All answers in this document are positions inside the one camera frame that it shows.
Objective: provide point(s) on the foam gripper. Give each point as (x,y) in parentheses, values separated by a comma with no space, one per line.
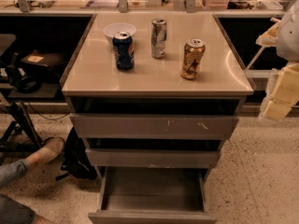
(290,36)

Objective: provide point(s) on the grey top drawer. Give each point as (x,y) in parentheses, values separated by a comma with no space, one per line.
(186,127)

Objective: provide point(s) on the grey middle drawer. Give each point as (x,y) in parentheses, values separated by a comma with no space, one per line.
(152,158)

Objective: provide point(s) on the dark box with label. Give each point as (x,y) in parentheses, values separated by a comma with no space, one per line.
(48,67)

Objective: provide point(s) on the gold crumpled can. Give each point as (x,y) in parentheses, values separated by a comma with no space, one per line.
(194,50)

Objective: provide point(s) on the silver crumpled can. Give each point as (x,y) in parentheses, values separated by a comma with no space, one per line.
(158,37)

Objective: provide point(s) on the blue Pepsi can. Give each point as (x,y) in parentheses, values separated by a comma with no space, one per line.
(123,46)

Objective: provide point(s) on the black stand frame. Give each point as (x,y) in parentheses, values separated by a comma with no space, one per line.
(21,123)

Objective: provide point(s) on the white bowl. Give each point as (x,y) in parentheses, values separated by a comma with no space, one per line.
(113,28)

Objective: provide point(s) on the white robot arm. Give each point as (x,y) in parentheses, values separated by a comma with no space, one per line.
(288,36)

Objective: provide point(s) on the black backpack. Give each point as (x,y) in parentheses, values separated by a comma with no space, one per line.
(76,162)

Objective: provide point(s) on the grey bottom drawer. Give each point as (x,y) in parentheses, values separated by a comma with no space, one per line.
(151,196)

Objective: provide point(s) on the grey drawer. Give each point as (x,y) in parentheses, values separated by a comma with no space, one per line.
(186,127)
(151,196)
(152,158)

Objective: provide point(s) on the blue jeans leg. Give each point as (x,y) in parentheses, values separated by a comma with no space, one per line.
(13,171)

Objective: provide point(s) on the beige shoe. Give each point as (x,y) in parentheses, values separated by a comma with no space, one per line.
(47,153)

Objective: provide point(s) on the black headphones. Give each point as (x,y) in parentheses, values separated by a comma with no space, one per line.
(23,84)

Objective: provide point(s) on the grey drawer cabinet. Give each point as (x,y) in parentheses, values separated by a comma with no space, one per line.
(155,86)

